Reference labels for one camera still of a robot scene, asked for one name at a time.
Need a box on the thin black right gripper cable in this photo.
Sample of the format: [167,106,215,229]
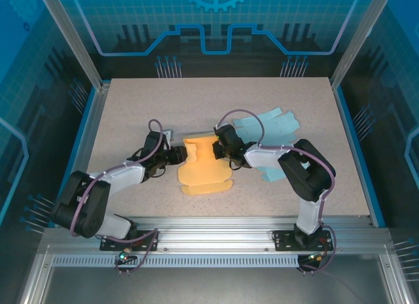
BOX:
[228,155,246,170]

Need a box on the orange paper box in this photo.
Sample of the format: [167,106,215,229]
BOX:
[176,132,234,197]

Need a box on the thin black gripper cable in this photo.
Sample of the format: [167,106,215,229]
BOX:
[143,166,166,180]
[228,155,246,170]

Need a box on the slotted grey cable duct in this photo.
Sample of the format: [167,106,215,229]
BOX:
[51,255,301,269]

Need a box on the long aluminium mounting rail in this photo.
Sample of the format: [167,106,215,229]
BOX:
[37,216,393,256]

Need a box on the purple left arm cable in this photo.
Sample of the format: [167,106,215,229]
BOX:
[69,119,164,276]

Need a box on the light blue paper box sheet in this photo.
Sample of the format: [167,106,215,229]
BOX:
[232,108,301,184]

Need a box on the blue-edged aluminium side rail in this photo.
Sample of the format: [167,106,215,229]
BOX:
[48,84,111,228]
[331,84,387,228]

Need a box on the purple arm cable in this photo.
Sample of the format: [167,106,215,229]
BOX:
[69,119,164,276]
[217,109,338,276]

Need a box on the thin black left gripper cable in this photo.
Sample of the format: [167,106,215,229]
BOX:
[143,166,166,180]

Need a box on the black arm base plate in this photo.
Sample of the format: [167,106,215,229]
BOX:
[272,229,332,252]
[99,229,160,252]

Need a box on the power connector with green light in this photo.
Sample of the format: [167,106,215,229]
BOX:
[118,247,137,263]
[306,250,329,263]

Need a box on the aluminium frame post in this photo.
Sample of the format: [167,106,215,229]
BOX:
[329,0,396,90]
[35,0,111,92]

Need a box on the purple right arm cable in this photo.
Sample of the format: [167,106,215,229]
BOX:
[217,109,338,276]

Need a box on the blue panel with grid print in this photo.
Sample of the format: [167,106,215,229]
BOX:
[340,0,419,278]
[0,0,99,252]

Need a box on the blue panel with gear print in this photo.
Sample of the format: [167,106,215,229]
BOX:
[52,0,379,79]

